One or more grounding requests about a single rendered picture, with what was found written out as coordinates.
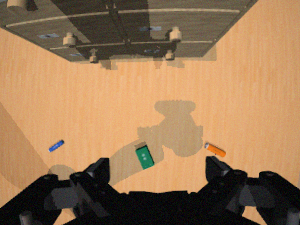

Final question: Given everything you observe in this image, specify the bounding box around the wooden chest of drawers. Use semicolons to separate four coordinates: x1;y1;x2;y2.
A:
0;0;259;62

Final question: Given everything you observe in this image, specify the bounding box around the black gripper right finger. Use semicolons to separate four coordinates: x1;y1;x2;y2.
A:
179;156;300;225

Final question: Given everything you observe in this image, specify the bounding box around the orange battery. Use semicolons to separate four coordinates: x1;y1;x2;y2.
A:
204;143;226;157

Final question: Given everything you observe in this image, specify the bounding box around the blue battery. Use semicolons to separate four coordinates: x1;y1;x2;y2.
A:
48;140;64;153

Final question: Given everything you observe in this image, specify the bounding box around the green battery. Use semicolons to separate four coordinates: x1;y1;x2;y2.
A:
135;145;155;170

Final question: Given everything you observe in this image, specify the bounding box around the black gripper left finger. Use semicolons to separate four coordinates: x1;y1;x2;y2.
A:
0;157;139;225

